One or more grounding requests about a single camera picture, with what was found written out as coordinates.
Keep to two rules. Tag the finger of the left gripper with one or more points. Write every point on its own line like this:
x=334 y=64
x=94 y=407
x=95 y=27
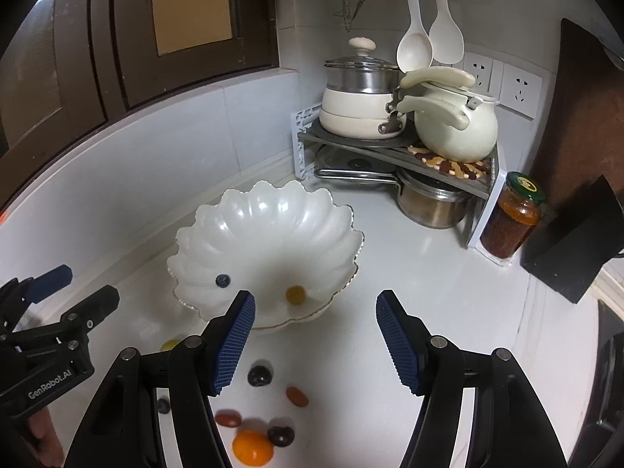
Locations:
x=35 y=290
x=92 y=311

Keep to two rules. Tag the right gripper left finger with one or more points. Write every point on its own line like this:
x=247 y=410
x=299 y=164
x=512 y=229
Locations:
x=224 y=339

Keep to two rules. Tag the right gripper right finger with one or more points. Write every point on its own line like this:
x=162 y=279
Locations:
x=407 y=340

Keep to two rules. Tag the dark cherry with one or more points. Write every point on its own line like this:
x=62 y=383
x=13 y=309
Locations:
x=281 y=436
x=259 y=375

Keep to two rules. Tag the green yellow lime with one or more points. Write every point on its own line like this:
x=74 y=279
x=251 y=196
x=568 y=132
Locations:
x=169 y=345

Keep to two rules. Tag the blueberry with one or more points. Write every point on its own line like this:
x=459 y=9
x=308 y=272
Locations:
x=223 y=281
x=163 y=405

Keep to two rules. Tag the red grape tomato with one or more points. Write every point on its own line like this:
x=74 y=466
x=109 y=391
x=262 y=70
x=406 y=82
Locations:
x=296 y=397
x=228 y=418

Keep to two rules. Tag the small yellow fruit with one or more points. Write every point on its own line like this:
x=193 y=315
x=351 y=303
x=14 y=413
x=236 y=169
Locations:
x=296 y=295

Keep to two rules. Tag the orange tangerine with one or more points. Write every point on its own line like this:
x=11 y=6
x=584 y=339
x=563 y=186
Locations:
x=252 y=448

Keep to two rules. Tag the person left hand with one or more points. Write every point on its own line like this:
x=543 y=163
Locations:
x=47 y=447

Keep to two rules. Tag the white scalloped bowl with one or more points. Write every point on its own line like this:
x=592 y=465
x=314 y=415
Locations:
x=267 y=239

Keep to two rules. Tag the corner shelf rack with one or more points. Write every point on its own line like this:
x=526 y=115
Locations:
x=315 y=148

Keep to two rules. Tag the stainless steel pot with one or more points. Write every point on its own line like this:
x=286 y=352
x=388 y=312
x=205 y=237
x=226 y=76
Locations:
x=430 y=202

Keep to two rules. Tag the sauce jar green lid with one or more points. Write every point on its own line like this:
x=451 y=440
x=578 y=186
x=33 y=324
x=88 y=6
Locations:
x=516 y=214

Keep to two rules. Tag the black knife block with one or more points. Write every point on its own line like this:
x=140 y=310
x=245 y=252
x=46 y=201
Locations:
x=568 y=253

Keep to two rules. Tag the wooden bead trivet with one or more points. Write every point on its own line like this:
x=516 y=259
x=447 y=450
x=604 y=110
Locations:
x=463 y=171

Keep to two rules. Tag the cream kettle pot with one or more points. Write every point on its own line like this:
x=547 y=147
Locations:
x=451 y=118

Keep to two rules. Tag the dark wooden cutting board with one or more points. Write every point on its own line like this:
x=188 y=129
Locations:
x=583 y=138

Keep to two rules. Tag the white ladle spoon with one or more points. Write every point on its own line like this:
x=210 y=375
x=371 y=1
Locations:
x=414 y=51

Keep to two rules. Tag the white rice paddle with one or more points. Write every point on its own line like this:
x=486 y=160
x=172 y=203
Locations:
x=446 y=37

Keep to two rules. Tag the dark wooden wall cabinet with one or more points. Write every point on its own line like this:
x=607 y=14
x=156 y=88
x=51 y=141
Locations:
x=69 y=68

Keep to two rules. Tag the white wall socket right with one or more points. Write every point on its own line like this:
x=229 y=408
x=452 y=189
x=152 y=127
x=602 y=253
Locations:
x=520 y=91

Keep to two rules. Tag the white wall socket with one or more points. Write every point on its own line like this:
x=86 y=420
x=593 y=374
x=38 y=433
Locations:
x=487 y=72
x=520 y=91

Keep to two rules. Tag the white wall socket left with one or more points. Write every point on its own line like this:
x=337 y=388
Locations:
x=487 y=72

